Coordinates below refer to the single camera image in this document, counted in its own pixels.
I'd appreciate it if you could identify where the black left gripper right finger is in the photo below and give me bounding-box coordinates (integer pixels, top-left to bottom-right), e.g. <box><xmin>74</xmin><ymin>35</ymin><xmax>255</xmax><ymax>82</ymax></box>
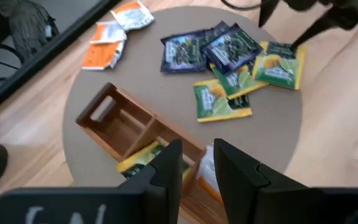
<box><xmin>213</xmin><ymin>138</ymin><xmax>320</xmax><ymax>224</ymax></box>

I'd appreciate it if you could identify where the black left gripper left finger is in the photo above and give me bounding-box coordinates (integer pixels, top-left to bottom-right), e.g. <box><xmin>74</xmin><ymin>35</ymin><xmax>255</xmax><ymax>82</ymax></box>
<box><xmin>119</xmin><ymin>138</ymin><xmax>184</xmax><ymax>224</ymax></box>

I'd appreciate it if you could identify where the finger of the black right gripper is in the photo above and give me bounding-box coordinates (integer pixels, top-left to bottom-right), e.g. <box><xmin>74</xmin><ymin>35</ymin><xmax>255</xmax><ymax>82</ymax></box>
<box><xmin>291</xmin><ymin>11</ymin><xmax>349</xmax><ymax>48</ymax></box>
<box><xmin>257</xmin><ymin>0</ymin><xmax>281</xmax><ymax>28</ymax></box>

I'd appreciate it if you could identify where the orange white tea bag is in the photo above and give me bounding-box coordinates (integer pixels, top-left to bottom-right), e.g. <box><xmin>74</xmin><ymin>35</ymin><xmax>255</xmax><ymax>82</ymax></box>
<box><xmin>109</xmin><ymin>0</ymin><xmax>155</xmax><ymax>32</ymax></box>
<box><xmin>90</xmin><ymin>20</ymin><xmax>127</xmax><ymax>45</ymax></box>
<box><xmin>81</xmin><ymin>40</ymin><xmax>126</xmax><ymax>71</ymax></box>
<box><xmin>196</xmin><ymin>144</ymin><xmax>225</xmax><ymax>205</ymax></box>

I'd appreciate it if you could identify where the green yellow tea bag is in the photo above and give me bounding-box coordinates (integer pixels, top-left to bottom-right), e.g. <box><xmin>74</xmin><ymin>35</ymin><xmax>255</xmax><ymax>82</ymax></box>
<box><xmin>116</xmin><ymin>140</ymin><xmax>191</xmax><ymax>181</ymax></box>
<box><xmin>193</xmin><ymin>78</ymin><xmax>254</xmax><ymax>123</ymax></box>
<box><xmin>209</xmin><ymin>60</ymin><xmax>269</xmax><ymax>101</ymax></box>
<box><xmin>251</xmin><ymin>40</ymin><xmax>308</xmax><ymax>91</ymax></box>

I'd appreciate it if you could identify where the dark blue tea bag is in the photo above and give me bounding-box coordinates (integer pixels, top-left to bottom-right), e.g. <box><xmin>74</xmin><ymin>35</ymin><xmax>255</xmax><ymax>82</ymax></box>
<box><xmin>201</xmin><ymin>21</ymin><xmax>264</xmax><ymax>74</ymax></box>
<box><xmin>159</xmin><ymin>29</ymin><xmax>213</xmax><ymax>74</ymax></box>

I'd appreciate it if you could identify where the brown wooden tea box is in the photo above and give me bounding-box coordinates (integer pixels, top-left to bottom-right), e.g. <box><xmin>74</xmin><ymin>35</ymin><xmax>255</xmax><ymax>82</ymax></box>
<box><xmin>75</xmin><ymin>82</ymin><xmax>229</xmax><ymax>224</ymax></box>

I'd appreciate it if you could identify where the round grey mat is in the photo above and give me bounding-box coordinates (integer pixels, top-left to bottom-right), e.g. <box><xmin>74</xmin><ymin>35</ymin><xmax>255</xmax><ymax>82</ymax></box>
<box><xmin>62</xmin><ymin>6</ymin><xmax>303</xmax><ymax>200</ymax></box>

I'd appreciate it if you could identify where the black floor fan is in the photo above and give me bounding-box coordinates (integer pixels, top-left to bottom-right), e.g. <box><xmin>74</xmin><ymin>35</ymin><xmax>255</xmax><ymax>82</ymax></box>
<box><xmin>0</xmin><ymin>0</ymin><xmax>60</xmax><ymax>82</ymax></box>

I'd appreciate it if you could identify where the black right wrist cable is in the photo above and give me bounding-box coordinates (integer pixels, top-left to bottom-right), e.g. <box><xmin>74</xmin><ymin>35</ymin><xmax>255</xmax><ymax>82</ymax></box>
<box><xmin>221</xmin><ymin>0</ymin><xmax>261</xmax><ymax>12</ymax></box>

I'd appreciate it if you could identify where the black aluminium table frame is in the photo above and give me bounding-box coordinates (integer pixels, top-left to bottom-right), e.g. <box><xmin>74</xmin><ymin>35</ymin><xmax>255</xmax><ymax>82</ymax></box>
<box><xmin>0</xmin><ymin>0</ymin><xmax>121</xmax><ymax>121</ymax></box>

